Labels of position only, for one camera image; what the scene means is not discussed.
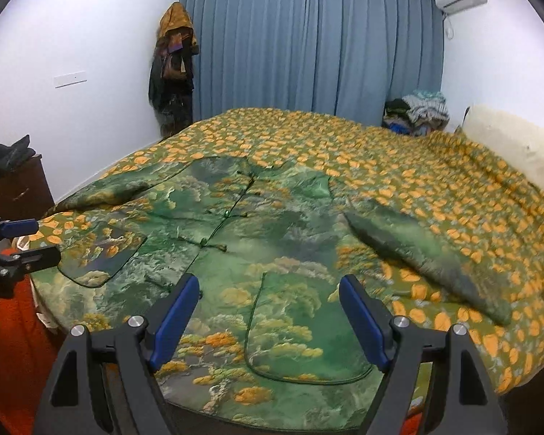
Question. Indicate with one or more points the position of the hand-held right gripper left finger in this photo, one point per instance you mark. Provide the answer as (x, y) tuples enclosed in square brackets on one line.
[(177, 319)]

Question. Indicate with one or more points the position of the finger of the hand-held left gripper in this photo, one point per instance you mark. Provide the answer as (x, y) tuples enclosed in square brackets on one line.
[(31, 259), (21, 227)]

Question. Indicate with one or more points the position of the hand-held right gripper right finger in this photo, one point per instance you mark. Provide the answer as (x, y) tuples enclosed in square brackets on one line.
[(361, 324)]

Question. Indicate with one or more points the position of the green patterned jacket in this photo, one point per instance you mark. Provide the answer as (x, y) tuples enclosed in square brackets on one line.
[(263, 244)]

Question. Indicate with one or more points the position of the clothes hanging on rack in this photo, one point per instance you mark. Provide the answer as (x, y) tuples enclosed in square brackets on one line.
[(173, 68)]

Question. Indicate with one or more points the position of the pile of clothes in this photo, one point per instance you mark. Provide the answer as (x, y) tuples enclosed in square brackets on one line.
[(419, 111)]

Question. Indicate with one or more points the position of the brown wooden nightstand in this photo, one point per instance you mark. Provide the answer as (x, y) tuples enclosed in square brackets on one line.
[(20, 192)]

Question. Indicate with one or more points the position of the dark cloth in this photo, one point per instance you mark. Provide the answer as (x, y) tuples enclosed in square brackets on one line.
[(7, 154)]

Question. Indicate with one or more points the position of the person's orange clothing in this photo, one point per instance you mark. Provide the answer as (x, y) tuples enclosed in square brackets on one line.
[(13, 362)]

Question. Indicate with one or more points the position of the green orange floral blanket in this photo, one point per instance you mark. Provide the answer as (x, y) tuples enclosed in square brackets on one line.
[(435, 176)]

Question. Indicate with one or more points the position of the cream pillow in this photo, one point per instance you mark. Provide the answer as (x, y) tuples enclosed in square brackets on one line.
[(512, 140)]

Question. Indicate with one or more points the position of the blue curtain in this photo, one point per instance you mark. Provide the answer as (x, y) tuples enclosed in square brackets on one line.
[(308, 40)]

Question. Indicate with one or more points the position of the white wall plate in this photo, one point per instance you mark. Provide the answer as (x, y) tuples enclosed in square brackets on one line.
[(70, 79)]

